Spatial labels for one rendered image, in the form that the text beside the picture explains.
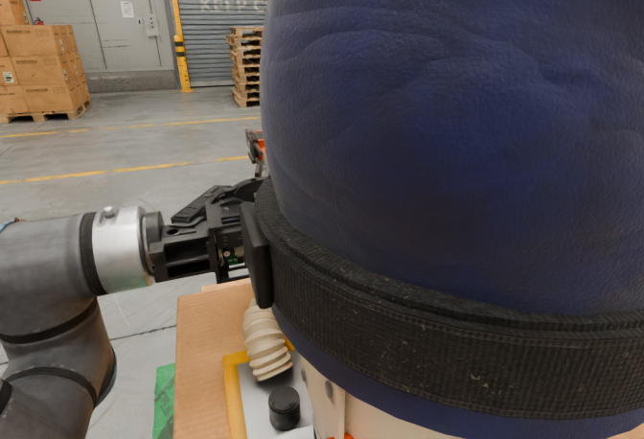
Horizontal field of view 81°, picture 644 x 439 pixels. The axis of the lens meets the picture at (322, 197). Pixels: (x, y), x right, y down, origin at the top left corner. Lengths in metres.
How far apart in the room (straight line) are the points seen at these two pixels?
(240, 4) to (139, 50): 2.41
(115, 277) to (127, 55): 9.23
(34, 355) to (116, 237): 0.14
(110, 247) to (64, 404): 0.14
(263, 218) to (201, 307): 0.39
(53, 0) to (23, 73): 2.90
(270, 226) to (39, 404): 0.31
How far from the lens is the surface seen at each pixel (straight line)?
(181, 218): 0.46
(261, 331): 0.40
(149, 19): 9.37
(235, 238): 0.41
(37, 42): 7.09
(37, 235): 0.45
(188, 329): 0.53
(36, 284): 0.45
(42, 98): 7.22
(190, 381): 0.47
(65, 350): 0.49
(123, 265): 0.43
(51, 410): 0.43
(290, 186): 0.15
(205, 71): 9.47
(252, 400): 0.41
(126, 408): 1.88
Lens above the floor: 1.39
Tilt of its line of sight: 25 degrees down
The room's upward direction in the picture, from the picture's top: straight up
